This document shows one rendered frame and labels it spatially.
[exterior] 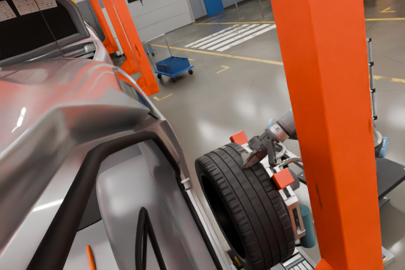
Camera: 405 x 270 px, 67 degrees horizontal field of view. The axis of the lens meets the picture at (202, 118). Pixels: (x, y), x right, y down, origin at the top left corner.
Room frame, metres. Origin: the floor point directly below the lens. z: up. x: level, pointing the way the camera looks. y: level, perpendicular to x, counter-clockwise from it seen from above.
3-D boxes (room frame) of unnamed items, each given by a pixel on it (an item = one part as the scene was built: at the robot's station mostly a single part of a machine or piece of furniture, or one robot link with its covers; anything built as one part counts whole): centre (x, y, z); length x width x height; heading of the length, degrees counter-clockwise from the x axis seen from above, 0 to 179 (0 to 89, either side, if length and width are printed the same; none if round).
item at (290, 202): (1.35, -0.21, 0.85); 0.54 x 0.07 x 0.54; 14
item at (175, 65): (7.30, 0.29, 0.48); 1.00 x 0.61 x 0.96; 25
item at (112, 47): (10.79, 2.30, 1.75); 0.68 x 0.16 x 2.45; 104
